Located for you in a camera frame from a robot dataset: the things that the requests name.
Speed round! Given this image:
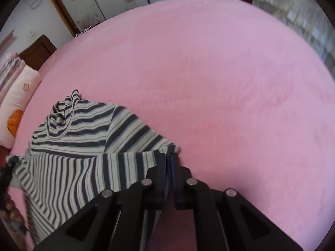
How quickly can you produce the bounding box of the pink fleece bed blanket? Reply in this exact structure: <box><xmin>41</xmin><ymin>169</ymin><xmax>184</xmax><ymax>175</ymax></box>
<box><xmin>10</xmin><ymin>0</ymin><xmax>335</xmax><ymax>251</ymax></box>

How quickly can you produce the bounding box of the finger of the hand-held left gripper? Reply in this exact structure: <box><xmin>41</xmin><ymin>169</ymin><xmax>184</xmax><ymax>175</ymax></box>
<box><xmin>0</xmin><ymin>156</ymin><xmax>19</xmax><ymax>189</ymax></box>

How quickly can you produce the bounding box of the pink floral folded quilt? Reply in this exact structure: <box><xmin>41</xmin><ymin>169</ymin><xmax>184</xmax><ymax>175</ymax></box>
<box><xmin>0</xmin><ymin>65</ymin><xmax>42</xmax><ymax>149</ymax></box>

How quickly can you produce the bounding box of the lavender striped folded blanket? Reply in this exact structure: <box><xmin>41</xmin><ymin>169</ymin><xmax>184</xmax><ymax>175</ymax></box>
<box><xmin>0</xmin><ymin>52</ymin><xmax>25</xmax><ymax>92</ymax></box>

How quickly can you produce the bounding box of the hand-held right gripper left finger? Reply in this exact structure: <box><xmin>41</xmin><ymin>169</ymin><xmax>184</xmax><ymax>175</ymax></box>
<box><xmin>33</xmin><ymin>153</ymin><xmax>168</xmax><ymax>251</ymax></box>

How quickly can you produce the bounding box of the beige wall shelf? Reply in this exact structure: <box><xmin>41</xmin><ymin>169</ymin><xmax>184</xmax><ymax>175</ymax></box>
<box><xmin>0</xmin><ymin>31</ymin><xmax>15</xmax><ymax>56</ymax></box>

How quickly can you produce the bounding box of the striped long-sleeve shirt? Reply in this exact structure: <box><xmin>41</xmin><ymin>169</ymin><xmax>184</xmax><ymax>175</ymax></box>
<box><xmin>6</xmin><ymin>89</ymin><xmax>181</xmax><ymax>251</ymax></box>

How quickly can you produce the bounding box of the cream lace-covered furniture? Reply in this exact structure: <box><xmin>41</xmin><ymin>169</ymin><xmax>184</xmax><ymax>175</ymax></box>
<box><xmin>250</xmin><ymin>0</ymin><xmax>335</xmax><ymax>79</ymax></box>

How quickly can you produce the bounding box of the person's left hand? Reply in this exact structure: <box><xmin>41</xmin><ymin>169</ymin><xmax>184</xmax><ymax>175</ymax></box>
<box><xmin>4</xmin><ymin>194</ymin><xmax>24</xmax><ymax>225</ymax></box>

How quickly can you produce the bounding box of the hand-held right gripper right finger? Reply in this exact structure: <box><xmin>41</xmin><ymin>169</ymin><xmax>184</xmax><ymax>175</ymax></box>
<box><xmin>170</xmin><ymin>153</ymin><xmax>304</xmax><ymax>251</ymax></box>

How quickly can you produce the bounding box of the dark wooden headboard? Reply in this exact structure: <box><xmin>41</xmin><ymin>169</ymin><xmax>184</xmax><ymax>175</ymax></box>
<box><xmin>18</xmin><ymin>35</ymin><xmax>57</xmax><ymax>71</ymax></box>

